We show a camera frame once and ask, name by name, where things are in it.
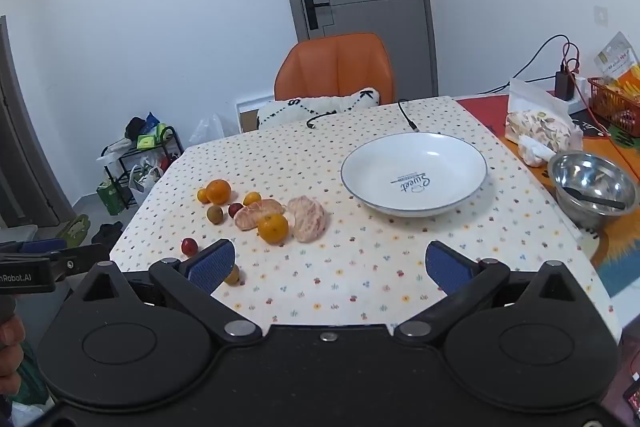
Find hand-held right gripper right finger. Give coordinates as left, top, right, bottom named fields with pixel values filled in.
left=395, top=241, right=596, bottom=345

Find white power strip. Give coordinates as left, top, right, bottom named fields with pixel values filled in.
left=550, top=74, right=596, bottom=112

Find white plate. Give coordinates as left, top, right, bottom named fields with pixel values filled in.
left=341, top=132, right=488, bottom=218

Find black slipper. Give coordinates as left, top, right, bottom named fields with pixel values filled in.
left=92, top=223, right=123, bottom=250

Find bag of nut candy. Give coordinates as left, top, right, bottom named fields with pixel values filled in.
left=505, top=78, right=585, bottom=168

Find floral tablecloth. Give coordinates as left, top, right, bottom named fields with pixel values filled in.
left=109, top=96, right=623, bottom=343

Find large orange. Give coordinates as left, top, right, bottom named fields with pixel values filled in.
left=206, top=178, right=232, bottom=205

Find white gold snack packet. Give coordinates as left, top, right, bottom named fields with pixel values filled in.
left=594, top=32, right=640, bottom=80

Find mandarin orange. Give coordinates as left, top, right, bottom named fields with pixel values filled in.
left=257, top=213, right=290, bottom=244

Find person's left hand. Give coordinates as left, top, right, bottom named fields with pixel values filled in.
left=0, top=316, right=26, bottom=400

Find green packets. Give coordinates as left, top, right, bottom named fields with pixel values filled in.
left=137, top=123, right=173, bottom=148

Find peeled tangerine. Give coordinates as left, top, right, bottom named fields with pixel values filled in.
left=233, top=199, right=285, bottom=232

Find green slipper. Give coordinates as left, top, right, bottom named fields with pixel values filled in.
left=57, top=214, right=91, bottom=248

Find orange chair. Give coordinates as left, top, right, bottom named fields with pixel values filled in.
left=274, top=33, right=396, bottom=106

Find black charger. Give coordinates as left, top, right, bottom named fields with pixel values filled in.
left=554, top=66, right=576, bottom=102

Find peeled pink pomelo piece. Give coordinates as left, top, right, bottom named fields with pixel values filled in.
left=286, top=196, right=328, bottom=244

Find black charger cable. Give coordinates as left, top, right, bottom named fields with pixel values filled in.
left=482, top=34, right=571, bottom=95

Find black door handle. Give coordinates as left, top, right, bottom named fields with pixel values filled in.
left=303, top=0, right=331, bottom=31

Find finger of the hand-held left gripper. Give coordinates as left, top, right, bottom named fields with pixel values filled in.
left=17, top=238, right=68, bottom=255
left=49, top=243, right=110, bottom=281

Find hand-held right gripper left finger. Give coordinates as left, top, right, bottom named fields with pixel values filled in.
left=70, top=239, right=263, bottom=345

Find black spoon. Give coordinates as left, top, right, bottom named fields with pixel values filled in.
left=562, top=187, right=626, bottom=210

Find steel bowl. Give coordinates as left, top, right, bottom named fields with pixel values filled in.
left=547, top=152, right=638, bottom=228

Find black shoe rack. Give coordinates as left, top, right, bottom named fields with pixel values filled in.
left=97, top=127, right=185, bottom=208

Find red patterned table mat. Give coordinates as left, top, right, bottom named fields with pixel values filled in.
left=457, top=94, right=640, bottom=308

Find clear plastic bag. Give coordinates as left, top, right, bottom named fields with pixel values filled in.
left=190, top=113, right=236, bottom=145

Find red wires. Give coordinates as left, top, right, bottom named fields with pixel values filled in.
left=562, top=42, right=611, bottom=138

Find white framed board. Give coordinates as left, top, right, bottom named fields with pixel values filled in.
left=236, top=96, right=276, bottom=135

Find red basket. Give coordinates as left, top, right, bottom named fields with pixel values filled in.
left=587, top=77, right=640, bottom=138

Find white plastic bag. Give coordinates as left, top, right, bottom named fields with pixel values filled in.
left=129, top=157, right=163, bottom=205

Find white black-patterned pillow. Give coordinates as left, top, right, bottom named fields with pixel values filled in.
left=256, top=88, right=382, bottom=130

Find yellow snack packet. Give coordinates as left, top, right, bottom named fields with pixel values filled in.
left=607, top=64, right=640, bottom=100

